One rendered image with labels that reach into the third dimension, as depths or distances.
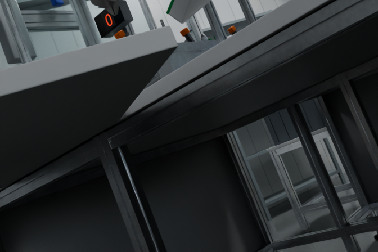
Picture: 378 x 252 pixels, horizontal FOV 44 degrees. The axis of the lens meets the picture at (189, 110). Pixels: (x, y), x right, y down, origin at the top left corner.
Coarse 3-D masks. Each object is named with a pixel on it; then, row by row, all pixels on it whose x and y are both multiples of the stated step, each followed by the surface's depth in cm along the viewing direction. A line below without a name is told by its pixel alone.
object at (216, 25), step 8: (240, 0) 127; (248, 0) 127; (208, 8) 113; (248, 8) 126; (208, 16) 113; (216, 16) 113; (248, 16) 126; (216, 24) 112; (248, 24) 126; (216, 32) 113; (224, 32) 113
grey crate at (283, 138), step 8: (304, 104) 300; (312, 104) 296; (280, 112) 312; (304, 112) 300; (312, 112) 297; (264, 120) 321; (272, 120) 316; (280, 120) 313; (288, 120) 309; (312, 120) 298; (320, 120) 295; (272, 128) 316; (280, 128) 314; (288, 128) 310; (312, 128) 299; (320, 128) 296; (272, 136) 318; (280, 136) 314; (288, 136) 310; (296, 136) 307
